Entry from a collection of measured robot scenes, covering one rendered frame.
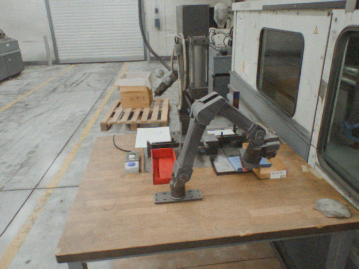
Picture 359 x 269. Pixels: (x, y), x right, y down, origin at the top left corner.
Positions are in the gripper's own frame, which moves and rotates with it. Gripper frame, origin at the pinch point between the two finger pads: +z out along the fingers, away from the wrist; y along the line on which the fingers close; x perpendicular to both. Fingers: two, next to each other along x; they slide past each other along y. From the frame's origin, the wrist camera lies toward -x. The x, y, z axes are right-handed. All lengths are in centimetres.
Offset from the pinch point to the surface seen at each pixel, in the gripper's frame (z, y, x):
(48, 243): 120, 19, 123
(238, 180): 1.7, -5.0, 3.9
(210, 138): 9.2, 25.5, 8.9
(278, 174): -0.8, -5.6, -14.6
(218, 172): 3.3, 1.0, 11.5
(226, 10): 162, 423, -136
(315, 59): -24, 46, -47
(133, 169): 9, 11, 51
